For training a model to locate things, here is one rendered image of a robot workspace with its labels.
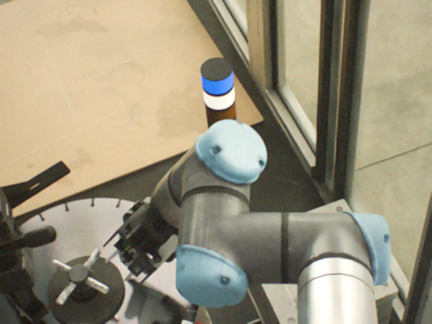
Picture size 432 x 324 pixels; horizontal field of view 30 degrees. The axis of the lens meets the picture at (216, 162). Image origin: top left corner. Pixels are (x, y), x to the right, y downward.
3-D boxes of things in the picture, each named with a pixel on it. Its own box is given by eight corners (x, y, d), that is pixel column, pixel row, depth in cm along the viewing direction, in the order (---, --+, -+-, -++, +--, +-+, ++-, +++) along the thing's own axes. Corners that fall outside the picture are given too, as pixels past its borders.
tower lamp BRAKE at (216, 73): (227, 68, 116) (225, 53, 114) (238, 89, 113) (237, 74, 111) (197, 78, 115) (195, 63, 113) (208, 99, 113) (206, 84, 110)
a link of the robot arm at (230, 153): (205, 169, 83) (210, 103, 87) (162, 214, 91) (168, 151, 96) (272, 190, 85) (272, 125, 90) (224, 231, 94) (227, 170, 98)
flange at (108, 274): (132, 314, 113) (129, 305, 111) (54, 337, 112) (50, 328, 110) (116, 249, 120) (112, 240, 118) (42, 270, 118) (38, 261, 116)
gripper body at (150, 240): (98, 246, 104) (133, 207, 95) (137, 207, 110) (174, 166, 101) (141, 287, 104) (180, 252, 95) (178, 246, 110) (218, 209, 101)
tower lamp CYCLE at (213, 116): (229, 98, 121) (228, 85, 119) (240, 119, 118) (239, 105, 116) (201, 107, 120) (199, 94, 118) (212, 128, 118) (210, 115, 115)
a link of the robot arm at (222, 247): (281, 281, 78) (281, 184, 84) (166, 279, 79) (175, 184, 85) (281, 312, 85) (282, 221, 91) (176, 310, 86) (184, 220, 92)
